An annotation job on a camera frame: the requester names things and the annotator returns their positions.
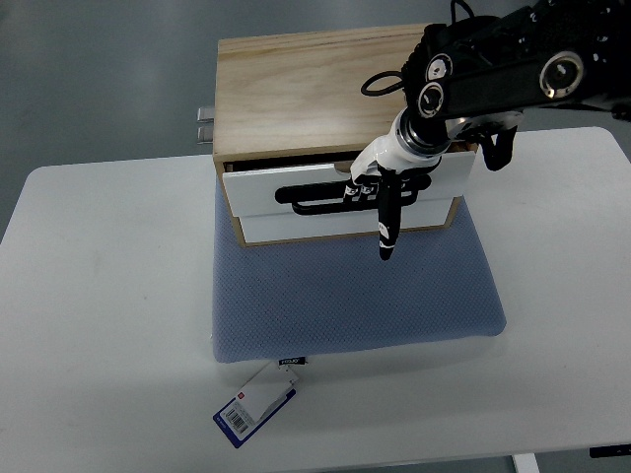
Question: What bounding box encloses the blue mesh cushion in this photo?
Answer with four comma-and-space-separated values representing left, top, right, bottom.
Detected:
212, 197, 506, 363

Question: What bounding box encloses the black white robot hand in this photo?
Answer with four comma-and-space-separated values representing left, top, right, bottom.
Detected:
350, 108, 449, 261

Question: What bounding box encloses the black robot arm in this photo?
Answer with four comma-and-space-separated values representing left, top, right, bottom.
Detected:
361, 1, 630, 170

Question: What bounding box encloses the black table control panel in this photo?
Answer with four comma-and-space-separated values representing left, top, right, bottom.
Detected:
589, 443, 631, 459

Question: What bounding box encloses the upper grey metal clamp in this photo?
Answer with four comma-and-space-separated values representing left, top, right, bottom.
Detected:
197, 106, 215, 123

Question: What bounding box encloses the grey metal clamp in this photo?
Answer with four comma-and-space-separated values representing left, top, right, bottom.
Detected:
197, 124, 214, 144
197, 106, 215, 123

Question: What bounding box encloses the white drawer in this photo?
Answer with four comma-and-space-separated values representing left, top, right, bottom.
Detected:
239, 197, 461, 244
223, 151, 476, 218

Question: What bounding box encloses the lower grey metal clamp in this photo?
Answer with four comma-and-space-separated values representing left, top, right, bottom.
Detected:
197, 124, 214, 144

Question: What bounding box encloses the white table leg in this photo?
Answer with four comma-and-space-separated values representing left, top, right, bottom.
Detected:
512, 453, 540, 473

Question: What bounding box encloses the wooden drawer cabinet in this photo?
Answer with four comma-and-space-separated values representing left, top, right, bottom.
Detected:
212, 23, 482, 248

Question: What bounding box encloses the white blue product tag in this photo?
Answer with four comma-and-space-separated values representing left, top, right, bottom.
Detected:
213, 363, 299, 448

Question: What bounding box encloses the black drawer handle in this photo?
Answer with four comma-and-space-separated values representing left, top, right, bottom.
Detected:
274, 176, 379, 216

